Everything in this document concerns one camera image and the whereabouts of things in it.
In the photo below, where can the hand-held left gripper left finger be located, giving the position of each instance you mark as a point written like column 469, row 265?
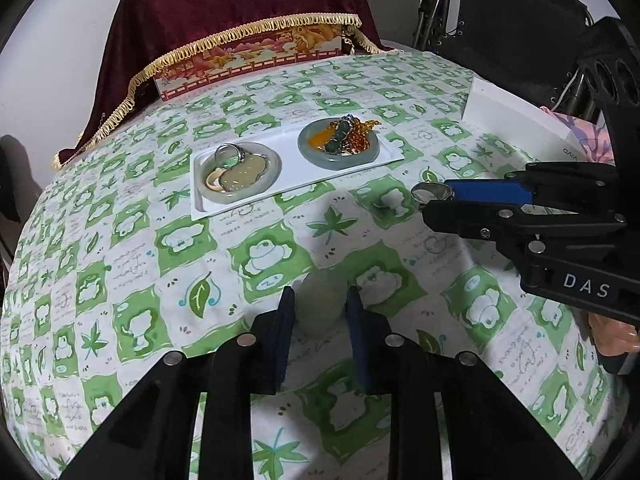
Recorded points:
column 284, row 340

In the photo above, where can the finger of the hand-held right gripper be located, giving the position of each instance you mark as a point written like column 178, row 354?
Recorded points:
column 480, row 191
column 475, row 220

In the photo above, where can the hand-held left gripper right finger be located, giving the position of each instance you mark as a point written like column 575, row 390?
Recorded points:
column 357, row 340

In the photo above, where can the grey-green dish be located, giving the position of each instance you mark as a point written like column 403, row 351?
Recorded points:
column 274, row 160
column 320, row 162

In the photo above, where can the pale yellow jade pendant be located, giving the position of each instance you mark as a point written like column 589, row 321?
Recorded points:
column 245, row 177

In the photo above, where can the amber egg pendant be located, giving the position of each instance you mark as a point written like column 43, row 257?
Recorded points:
column 317, row 141

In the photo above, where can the white plastic tray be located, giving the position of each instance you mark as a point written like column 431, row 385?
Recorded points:
column 290, row 165

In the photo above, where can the person's right hand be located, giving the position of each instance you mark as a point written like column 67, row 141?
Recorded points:
column 617, row 335

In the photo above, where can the white cardboard box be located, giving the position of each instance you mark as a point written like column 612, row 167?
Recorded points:
column 510, row 110

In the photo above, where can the pink floral cloth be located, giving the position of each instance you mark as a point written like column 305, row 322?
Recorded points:
column 587, row 132

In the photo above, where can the green patterned tablecloth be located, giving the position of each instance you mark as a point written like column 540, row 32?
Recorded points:
column 150, row 240

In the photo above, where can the black folding chair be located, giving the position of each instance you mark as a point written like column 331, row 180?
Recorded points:
column 500, row 10

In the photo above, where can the red and yellow printed box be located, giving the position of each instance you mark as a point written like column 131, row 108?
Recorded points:
column 250, row 60

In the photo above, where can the red velvet cloth gold fringe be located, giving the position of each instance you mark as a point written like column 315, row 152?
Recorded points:
column 225, row 0

